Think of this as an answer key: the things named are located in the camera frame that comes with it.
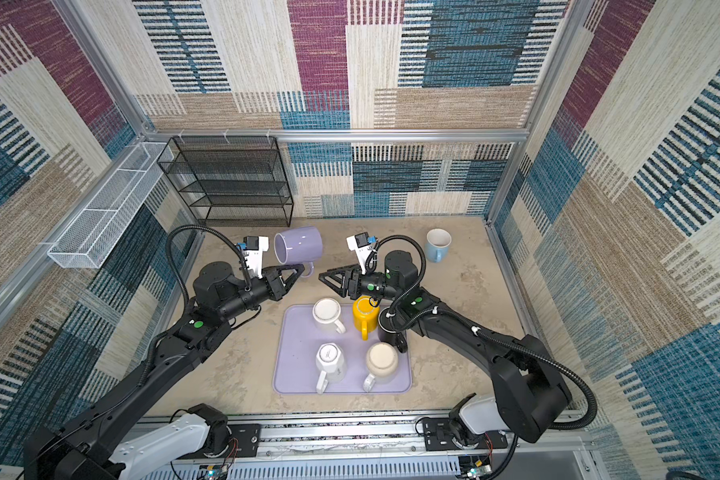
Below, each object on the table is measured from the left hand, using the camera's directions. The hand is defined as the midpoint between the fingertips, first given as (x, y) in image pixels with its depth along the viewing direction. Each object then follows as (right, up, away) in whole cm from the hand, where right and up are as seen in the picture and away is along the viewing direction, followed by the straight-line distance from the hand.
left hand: (302, 263), depth 70 cm
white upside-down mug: (+3, -15, +18) cm, 23 cm away
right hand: (+5, -4, +2) cm, 7 cm away
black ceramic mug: (+21, -19, +12) cm, 30 cm away
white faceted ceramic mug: (+6, -25, +6) cm, 26 cm away
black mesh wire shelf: (-34, +28, +39) cm, 59 cm away
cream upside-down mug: (+19, -25, +7) cm, 32 cm away
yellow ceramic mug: (+14, -15, +15) cm, 26 cm away
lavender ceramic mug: (-1, +4, +3) cm, 5 cm away
